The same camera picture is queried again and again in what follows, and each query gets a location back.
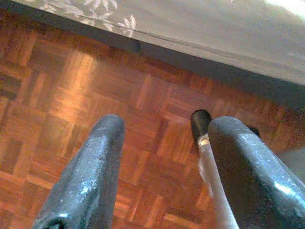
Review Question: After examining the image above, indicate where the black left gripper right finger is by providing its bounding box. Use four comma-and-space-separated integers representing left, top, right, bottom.
208, 115, 305, 229

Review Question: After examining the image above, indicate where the bed with floral beige sheet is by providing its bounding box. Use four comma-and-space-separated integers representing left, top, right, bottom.
7, 0, 305, 86

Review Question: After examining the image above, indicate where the silver pole with black foot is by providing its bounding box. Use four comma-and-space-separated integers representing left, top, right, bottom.
190, 109, 240, 229

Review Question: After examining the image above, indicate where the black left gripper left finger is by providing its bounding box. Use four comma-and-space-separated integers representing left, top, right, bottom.
32, 114, 126, 229

